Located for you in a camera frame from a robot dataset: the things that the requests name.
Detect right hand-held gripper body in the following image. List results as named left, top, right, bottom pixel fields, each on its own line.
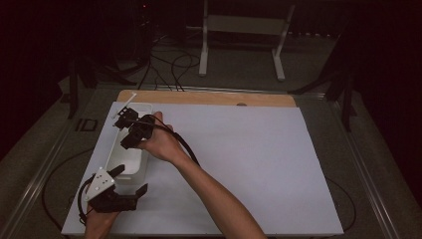
left=111, top=93, right=156, bottom=140

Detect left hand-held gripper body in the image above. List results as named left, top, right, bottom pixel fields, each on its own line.
left=84, top=166, right=139, bottom=214

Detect white rectangular plastic container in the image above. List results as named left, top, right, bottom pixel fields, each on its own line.
left=104, top=102, right=154, bottom=196

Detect person's left hand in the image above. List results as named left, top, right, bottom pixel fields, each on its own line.
left=84, top=204, right=121, bottom=239

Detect person's right hand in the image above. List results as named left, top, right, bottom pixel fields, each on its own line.
left=138, top=111, right=192, bottom=167

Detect black tripod stand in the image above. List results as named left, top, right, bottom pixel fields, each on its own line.
left=66, top=54, right=138, bottom=120
left=288, top=31, right=358, bottom=133

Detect white table cover sheet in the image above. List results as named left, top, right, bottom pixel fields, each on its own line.
left=61, top=101, right=344, bottom=237

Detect white metal stand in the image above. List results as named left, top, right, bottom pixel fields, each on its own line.
left=198, top=0, right=297, bottom=83

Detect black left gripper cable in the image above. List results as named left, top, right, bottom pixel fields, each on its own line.
left=77, top=175, right=96, bottom=227

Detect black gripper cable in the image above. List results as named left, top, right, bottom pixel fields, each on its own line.
left=77, top=175, right=96, bottom=227
left=142, top=114, right=201, bottom=166

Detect black floor cable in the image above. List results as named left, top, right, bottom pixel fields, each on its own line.
left=324, top=177, right=357, bottom=233
left=137, top=33, right=202, bottom=93
left=41, top=147, right=97, bottom=233

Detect black rectangular floor bracket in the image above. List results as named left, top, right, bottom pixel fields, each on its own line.
left=75, top=119, right=99, bottom=132

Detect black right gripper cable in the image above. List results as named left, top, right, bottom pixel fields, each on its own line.
left=142, top=114, right=201, bottom=166

